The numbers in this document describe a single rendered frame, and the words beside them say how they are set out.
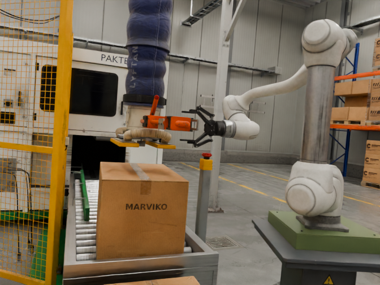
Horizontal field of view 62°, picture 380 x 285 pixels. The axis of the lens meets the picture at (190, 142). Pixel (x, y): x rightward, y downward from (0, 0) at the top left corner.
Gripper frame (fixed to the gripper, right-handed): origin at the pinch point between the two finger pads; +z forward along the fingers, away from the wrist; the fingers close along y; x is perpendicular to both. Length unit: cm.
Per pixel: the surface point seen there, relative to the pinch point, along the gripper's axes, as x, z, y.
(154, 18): 15, 14, -53
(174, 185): -4.4, 4.4, 28.1
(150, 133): 9.0, 14.1, 4.6
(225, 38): 263, -152, -130
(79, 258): 13, 44, 66
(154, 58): 16.8, 12.1, -33.6
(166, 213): -4.0, 7.3, 41.2
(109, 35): 873, -61, -268
